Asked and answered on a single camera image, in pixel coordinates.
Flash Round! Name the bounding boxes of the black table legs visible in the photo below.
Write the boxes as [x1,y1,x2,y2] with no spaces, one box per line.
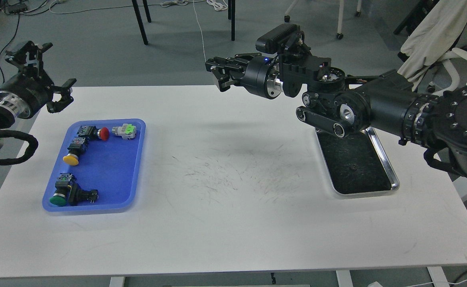
[131,0,236,45]

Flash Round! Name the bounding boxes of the steel tray with black mat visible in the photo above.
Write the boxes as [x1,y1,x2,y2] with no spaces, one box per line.
[316,127,400,198]

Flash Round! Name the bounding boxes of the blue plastic tray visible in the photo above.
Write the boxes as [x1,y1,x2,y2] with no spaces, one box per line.
[42,118,146,214]

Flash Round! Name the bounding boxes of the white floor cable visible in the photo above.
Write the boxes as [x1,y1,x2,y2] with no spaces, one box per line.
[193,0,217,85]

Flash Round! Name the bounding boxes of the green push button switch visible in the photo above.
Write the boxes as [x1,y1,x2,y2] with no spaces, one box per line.
[49,173,75,207]

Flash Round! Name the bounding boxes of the yellow push button switch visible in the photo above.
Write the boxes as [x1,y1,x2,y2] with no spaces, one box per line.
[62,137,89,166]

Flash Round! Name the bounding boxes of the black switch contact block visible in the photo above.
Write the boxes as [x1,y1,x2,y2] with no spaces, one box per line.
[68,184,99,206]

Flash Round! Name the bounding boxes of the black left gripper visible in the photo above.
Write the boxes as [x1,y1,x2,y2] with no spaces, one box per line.
[0,41,77,119]

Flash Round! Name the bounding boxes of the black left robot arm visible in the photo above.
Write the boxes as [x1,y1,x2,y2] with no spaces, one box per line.
[0,41,76,166]

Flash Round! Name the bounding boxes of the white caster chair legs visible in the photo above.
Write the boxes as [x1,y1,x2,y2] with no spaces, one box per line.
[282,0,348,40]

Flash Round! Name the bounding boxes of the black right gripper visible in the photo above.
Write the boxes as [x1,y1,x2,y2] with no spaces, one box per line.
[205,53,282,99]

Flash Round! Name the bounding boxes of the green grey switch part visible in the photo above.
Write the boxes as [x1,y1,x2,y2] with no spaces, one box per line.
[112,123,137,140]

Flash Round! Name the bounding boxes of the red push button switch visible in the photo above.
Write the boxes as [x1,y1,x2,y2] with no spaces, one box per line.
[76,125,110,141]

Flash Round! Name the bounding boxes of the black floor cable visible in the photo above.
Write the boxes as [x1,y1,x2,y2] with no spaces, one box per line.
[0,14,22,88]

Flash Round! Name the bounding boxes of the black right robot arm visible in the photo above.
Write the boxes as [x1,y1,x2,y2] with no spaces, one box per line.
[205,23,467,178]

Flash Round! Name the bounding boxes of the beige cloth on chair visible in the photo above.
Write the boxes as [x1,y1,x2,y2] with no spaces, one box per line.
[397,0,467,92]

